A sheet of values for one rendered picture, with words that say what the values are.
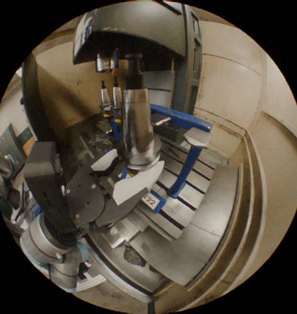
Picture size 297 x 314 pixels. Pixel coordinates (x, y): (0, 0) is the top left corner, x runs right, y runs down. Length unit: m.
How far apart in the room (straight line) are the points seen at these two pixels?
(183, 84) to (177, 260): 1.12
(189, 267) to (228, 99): 1.29
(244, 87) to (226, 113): 0.36
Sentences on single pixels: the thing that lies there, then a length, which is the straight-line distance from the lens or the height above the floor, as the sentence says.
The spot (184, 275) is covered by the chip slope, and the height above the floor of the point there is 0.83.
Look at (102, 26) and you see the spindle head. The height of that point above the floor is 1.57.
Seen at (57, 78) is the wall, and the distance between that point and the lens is 1.71.
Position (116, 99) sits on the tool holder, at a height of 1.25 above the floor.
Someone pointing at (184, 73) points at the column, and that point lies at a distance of 0.87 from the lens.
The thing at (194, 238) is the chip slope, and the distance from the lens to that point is 0.55.
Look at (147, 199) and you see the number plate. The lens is 0.38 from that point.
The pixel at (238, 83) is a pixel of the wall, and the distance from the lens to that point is 1.16.
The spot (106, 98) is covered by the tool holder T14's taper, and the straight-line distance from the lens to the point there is 0.43.
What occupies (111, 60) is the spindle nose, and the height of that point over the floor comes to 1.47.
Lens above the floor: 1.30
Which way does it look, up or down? 45 degrees down
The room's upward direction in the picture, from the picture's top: straight up
